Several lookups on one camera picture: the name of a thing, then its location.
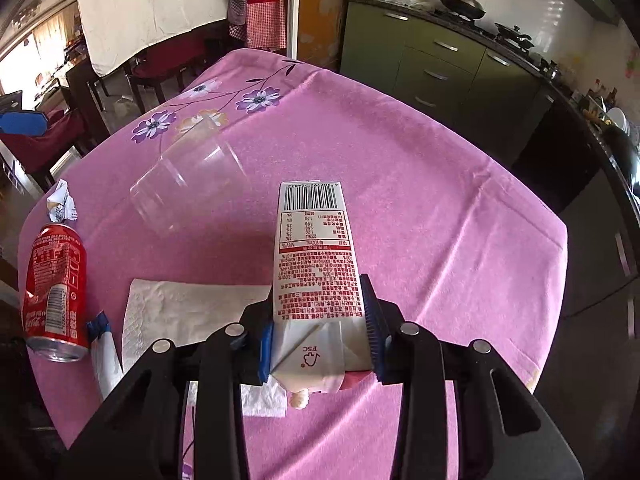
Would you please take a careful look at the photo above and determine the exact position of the large black wok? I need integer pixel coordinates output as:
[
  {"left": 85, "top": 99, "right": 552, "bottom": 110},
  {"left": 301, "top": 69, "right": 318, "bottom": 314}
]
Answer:
[{"left": 602, "top": 125, "right": 640, "bottom": 196}]

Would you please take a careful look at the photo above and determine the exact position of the dish rack with plates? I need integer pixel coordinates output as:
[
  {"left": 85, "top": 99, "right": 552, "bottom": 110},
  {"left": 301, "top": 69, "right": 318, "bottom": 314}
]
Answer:
[{"left": 605, "top": 105, "right": 640, "bottom": 133}]

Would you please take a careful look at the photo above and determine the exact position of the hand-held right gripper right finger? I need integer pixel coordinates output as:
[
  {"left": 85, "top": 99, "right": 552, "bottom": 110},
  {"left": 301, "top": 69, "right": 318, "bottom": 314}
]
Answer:
[{"left": 360, "top": 274, "right": 581, "bottom": 480}]

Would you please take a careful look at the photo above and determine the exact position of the black lidded wok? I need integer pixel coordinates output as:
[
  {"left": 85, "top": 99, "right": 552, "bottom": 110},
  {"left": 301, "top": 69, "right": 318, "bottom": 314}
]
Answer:
[{"left": 434, "top": 0, "right": 487, "bottom": 20}]

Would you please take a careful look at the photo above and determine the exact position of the gas stove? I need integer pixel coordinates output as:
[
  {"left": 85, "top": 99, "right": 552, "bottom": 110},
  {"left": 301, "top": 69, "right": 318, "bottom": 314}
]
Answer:
[{"left": 430, "top": 5, "right": 538, "bottom": 53}]

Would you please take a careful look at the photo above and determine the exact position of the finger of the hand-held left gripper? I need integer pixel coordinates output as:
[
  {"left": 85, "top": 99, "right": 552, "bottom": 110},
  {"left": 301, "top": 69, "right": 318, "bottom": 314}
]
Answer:
[{"left": 0, "top": 110, "right": 49, "bottom": 137}]

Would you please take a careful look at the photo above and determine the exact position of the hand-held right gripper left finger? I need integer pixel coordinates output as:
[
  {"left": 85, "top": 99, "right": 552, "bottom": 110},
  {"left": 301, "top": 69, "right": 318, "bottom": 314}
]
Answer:
[{"left": 60, "top": 300, "right": 276, "bottom": 480}]

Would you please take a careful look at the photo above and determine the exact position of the dark wooden chair red cushion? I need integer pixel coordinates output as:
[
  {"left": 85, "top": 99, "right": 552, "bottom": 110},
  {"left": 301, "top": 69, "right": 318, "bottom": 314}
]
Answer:
[
  {"left": 0, "top": 110, "right": 88, "bottom": 191},
  {"left": 124, "top": 40, "right": 208, "bottom": 111}
]

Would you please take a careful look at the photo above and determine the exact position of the white paper napkin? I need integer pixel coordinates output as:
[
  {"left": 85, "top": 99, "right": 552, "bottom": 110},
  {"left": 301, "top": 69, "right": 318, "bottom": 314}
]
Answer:
[{"left": 121, "top": 279, "right": 288, "bottom": 418}]

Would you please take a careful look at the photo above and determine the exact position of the blue white wrapper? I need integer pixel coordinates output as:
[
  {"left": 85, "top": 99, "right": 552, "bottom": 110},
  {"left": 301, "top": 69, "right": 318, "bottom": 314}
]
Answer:
[{"left": 86, "top": 310, "right": 125, "bottom": 401}]

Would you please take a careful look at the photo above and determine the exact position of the red soda can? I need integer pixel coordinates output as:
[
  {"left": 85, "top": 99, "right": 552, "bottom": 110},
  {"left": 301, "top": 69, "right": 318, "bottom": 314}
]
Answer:
[{"left": 21, "top": 225, "right": 91, "bottom": 363}]

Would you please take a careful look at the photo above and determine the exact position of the black built-in appliance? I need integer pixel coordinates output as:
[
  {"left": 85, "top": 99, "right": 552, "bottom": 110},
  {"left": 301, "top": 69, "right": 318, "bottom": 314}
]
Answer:
[{"left": 512, "top": 85, "right": 603, "bottom": 213}]

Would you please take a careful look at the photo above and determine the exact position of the white red milk carton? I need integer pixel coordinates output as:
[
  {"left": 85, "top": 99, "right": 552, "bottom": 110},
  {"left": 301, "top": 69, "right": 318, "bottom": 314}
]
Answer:
[{"left": 270, "top": 180, "right": 376, "bottom": 409}]

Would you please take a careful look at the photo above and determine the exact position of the row of condiment bottles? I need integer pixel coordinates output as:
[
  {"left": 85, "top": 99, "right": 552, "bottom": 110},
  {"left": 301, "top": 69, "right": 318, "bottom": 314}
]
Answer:
[{"left": 587, "top": 80, "right": 618, "bottom": 103}]

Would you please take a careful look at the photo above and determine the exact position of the purple checked apron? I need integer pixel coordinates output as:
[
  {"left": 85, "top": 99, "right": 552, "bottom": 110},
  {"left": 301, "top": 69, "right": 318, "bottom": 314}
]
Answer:
[{"left": 227, "top": 0, "right": 256, "bottom": 41}]

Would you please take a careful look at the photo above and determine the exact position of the white hanging sheet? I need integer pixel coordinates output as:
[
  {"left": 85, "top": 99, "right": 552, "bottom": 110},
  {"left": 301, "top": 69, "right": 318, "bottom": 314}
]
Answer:
[{"left": 70, "top": 0, "right": 236, "bottom": 78}]

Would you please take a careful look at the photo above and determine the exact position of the clear plastic cup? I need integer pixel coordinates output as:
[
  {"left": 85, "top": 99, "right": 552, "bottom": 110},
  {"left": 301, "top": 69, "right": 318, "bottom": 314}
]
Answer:
[{"left": 129, "top": 112, "right": 251, "bottom": 241}]

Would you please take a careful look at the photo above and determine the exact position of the black lidded frying pan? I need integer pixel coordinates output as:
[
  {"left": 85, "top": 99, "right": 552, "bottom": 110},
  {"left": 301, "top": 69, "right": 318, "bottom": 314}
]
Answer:
[{"left": 494, "top": 22, "right": 533, "bottom": 48}]

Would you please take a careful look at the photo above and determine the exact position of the red checked apron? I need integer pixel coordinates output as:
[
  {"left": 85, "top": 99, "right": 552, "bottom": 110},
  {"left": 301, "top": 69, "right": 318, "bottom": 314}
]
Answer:
[{"left": 246, "top": 0, "right": 285, "bottom": 51}]

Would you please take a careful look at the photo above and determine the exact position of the pink floral tablecloth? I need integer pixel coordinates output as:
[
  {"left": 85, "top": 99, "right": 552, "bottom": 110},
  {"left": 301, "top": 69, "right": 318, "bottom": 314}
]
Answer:
[{"left": 17, "top": 49, "right": 568, "bottom": 480}]

